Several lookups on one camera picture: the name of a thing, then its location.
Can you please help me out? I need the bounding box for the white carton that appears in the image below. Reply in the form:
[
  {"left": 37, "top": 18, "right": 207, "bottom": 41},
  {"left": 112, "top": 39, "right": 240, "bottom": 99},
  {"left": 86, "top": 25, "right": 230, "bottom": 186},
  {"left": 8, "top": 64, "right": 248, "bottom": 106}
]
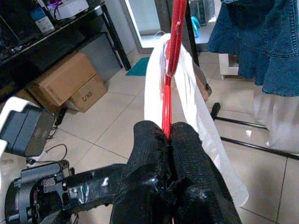
[{"left": 57, "top": 0, "right": 89, "bottom": 21}]

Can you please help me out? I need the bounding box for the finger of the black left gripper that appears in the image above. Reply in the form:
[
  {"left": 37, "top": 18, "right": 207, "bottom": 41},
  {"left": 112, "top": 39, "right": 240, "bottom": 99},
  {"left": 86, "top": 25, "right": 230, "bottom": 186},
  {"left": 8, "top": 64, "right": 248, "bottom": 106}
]
[{"left": 67, "top": 163, "right": 127, "bottom": 210}]

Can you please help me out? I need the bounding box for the grey computer case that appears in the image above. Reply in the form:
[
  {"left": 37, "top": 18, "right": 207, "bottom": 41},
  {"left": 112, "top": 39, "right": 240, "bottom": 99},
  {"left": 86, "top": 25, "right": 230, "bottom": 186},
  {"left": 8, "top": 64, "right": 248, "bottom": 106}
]
[{"left": 78, "top": 32, "right": 123, "bottom": 82}]

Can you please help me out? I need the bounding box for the large brown cardboard box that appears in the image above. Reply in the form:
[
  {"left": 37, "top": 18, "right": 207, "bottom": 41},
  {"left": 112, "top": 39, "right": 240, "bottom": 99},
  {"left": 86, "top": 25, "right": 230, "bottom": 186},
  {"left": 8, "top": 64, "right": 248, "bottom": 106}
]
[{"left": 27, "top": 51, "right": 98, "bottom": 114}]

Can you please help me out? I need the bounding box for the blue denim skirt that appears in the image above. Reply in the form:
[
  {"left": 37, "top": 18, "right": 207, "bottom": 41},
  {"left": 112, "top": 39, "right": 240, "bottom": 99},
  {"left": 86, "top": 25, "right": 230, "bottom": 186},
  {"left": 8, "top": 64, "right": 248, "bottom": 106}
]
[{"left": 206, "top": 0, "right": 299, "bottom": 98}]

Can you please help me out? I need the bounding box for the teal rug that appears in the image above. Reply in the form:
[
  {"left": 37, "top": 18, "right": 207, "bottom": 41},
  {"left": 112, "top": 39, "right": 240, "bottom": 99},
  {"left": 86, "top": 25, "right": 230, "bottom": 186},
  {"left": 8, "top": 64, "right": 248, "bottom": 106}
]
[{"left": 126, "top": 57, "right": 150, "bottom": 77}]

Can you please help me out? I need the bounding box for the chrome black clothes rack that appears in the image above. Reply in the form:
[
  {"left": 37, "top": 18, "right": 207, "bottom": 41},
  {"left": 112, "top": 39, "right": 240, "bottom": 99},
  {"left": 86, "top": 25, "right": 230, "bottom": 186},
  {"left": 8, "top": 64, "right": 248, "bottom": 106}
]
[{"left": 182, "top": 0, "right": 299, "bottom": 161}]

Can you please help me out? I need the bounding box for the black power adapter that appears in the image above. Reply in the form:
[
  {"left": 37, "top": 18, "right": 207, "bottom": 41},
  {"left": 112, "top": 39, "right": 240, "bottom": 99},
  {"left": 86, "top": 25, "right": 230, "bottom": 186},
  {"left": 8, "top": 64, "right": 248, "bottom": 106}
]
[{"left": 55, "top": 108, "right": 68, "bottom": 126}]

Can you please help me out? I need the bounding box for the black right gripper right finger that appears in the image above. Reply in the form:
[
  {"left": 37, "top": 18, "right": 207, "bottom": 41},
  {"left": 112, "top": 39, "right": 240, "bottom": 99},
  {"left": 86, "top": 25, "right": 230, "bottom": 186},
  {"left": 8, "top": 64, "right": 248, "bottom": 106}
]
[{"left": 169, "top": 122, "right": 243, "bottom": 224}]

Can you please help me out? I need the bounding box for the black desk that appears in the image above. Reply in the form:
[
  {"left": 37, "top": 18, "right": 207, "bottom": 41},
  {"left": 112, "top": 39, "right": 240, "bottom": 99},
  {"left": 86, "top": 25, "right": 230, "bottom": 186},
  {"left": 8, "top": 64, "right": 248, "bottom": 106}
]
[{"left": 0, "top": 2, "right": 131, "bottom": 103}]

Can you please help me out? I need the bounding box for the small printed cardboard box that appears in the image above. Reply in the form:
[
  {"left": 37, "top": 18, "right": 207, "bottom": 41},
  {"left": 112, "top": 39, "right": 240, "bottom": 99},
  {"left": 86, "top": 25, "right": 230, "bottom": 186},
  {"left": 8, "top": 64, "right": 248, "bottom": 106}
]
[{"left": 69, "top": 73, "right": 108, "bottom": 113}]

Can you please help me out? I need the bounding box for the white t-shirt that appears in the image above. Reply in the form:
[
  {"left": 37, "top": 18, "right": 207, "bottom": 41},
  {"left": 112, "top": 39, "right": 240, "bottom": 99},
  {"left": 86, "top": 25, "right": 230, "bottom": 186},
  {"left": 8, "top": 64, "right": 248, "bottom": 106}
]
[{"left": 253, "top": 80, "right": 299, "bottom": 151}]

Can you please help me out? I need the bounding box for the red wire hanger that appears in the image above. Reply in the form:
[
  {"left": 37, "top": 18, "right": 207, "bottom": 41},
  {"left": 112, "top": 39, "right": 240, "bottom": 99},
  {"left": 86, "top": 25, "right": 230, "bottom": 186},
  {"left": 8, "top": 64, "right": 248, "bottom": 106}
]
[{"left": 161, "top": 0, "right": 189, "bottom": 138}]

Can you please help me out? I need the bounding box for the light blue plastic hanger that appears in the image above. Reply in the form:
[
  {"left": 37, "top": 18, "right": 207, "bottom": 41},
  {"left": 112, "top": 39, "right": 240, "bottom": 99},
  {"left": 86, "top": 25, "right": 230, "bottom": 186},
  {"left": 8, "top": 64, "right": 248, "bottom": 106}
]
[{"left": 191, "top": 15, "right": 202, "bottom": 38}]

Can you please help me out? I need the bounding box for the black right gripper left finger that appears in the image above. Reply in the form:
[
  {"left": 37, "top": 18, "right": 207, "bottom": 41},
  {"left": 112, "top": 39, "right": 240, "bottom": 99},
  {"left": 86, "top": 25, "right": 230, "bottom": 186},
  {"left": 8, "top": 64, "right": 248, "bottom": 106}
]
[{"left": 109, "top": 120, "right": 172, "bottom": 224}]

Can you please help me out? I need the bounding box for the cream white cloth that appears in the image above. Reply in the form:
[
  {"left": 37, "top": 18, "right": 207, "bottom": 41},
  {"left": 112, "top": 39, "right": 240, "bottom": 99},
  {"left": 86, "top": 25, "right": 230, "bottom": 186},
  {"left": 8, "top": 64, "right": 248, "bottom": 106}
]
[{"left": 143, "top": 32, "right": 249, "bottom": 207}]

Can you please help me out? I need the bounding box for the blue carton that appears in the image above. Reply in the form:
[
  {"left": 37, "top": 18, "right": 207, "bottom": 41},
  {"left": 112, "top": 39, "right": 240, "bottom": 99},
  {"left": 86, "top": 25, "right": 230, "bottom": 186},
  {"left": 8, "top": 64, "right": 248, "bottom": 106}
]
[{"left": 30, "top": 7, "right": 56, "bottom": 33}]

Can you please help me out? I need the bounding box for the dark floor cable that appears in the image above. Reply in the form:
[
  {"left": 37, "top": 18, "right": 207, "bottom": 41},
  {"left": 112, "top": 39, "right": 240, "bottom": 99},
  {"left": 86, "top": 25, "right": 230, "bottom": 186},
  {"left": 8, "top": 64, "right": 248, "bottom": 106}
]
[{"left": 43, "top": 143, "right": 68, "bottom": 161}]

